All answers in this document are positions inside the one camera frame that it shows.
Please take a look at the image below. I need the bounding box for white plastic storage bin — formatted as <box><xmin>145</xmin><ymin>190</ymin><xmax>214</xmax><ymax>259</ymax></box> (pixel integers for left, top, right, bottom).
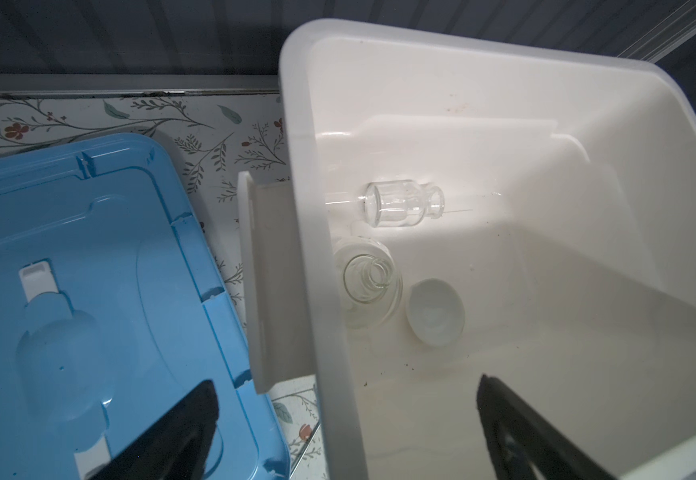
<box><xmin>237</xmin><ymin>19</ymin><xmax>696</xmax><ymax>479</ymax></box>

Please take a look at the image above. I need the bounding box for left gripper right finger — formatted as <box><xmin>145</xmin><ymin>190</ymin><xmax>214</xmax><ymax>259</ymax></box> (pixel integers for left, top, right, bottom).
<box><xmin>476</xmin><ymin>375</ymin><xmax>613</xmax><ymax>479</ymax></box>

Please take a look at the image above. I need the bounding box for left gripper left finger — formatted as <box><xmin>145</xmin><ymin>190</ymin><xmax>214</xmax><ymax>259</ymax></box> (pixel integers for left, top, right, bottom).
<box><xmin>93</xmin><ymin>380</ymin><xmax>219</xmax><ymax>479</ymax></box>

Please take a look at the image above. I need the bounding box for small clear glass beaker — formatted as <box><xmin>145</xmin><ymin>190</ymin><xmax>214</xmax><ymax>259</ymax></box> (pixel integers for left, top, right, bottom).
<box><xmin>360</xmin><ymin>180</ymin><xmax>445</xmax><ymax>228</ymax></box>

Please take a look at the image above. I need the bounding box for blue plastic bin lid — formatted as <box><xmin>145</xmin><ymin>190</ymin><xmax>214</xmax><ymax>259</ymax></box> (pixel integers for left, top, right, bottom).
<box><xmin>0</xmin><ymin>134</ymin><xmax>290</xmax><ymax>479</ymax></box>

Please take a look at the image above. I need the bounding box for clear glass conical flask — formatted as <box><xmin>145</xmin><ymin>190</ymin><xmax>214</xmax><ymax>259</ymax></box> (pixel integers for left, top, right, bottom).
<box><xmin>332</xmin><ymin>237</ymin><xmax>403</xmax><ymax>330</ymax></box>

